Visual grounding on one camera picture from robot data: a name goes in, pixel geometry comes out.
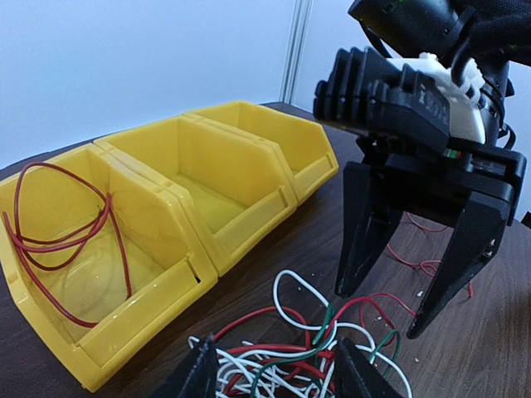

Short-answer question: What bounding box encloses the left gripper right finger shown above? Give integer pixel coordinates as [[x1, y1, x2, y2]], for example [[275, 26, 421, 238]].
[[334, 337, 401, 398]]

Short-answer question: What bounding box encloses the wire bundle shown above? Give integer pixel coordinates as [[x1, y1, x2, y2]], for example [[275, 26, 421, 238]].
[[187, 269, 418, 398]]

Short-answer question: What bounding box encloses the long red wire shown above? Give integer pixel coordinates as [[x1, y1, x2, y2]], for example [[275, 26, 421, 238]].
[[2, 163, 133, 328]]

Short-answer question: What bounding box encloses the yellow three-compartment bin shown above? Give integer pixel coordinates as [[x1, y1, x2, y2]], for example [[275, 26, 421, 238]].
[[1, 101, 339, 391]]

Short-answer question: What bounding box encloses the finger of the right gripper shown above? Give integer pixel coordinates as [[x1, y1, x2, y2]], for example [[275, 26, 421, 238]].
[[407, 192, 510, 339], [335, 162, 403, 298]]

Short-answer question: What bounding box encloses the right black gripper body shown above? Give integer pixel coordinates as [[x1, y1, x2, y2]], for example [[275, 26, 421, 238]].
[[343, 138, 526, 226]]

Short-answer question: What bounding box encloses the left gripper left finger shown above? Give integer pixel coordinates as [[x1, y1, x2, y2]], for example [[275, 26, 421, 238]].
[[150, 337, 218, 398]]

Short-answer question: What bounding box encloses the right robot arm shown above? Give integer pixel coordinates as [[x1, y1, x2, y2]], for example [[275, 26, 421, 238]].
[[314, 1, 530, 339]]

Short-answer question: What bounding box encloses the right aluminium frame post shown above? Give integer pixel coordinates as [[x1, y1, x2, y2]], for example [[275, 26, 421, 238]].
[[279, 0, 314, 104]]

